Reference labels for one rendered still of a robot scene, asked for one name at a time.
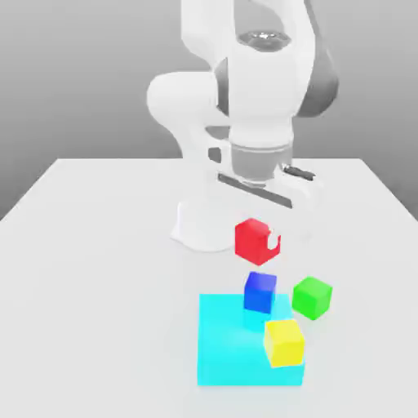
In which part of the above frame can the large cyan box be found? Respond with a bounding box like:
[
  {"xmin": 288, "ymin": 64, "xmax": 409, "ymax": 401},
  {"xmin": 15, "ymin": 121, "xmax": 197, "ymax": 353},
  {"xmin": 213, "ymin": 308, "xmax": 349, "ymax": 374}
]
[{"xmin": 196, "ymin": 292, "xmax": 305, "ymax": 387}]

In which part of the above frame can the small green cube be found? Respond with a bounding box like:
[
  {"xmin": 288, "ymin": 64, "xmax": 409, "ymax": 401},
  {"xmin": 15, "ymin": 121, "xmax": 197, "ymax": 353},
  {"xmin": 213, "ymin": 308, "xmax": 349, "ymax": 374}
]
[{"xmin": 291, "ymin": 276, "xmax": 333, "ymax": 322}]

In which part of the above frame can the small blue cube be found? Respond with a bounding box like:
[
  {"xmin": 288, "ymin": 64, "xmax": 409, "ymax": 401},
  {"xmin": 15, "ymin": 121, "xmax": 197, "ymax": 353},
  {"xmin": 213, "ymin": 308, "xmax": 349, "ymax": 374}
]
[{"xmin": 242, "ymin": 271, "xmax": 278, "ymax": 315}]

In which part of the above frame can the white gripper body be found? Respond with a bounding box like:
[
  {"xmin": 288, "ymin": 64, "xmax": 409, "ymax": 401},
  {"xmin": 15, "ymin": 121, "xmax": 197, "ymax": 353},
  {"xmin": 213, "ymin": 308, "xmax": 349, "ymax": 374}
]
[{"xmin": 214, "ymin": 171, "xmax": 317, "ymax": 237}]

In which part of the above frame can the small yellow cube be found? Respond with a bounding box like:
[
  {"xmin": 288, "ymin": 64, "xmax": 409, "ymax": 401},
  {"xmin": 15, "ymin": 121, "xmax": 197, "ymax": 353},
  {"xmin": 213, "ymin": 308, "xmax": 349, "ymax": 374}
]
[{"xmin": 263, "ymin": 318, "xmax": 305, "ymax": 369}]

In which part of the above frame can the small red cube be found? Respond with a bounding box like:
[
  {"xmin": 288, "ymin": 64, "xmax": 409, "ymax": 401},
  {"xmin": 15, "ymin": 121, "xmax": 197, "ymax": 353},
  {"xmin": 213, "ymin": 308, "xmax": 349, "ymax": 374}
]
[{"xmin": 233, "ymin": 217, "xmax": 282, "ymax": 266}]

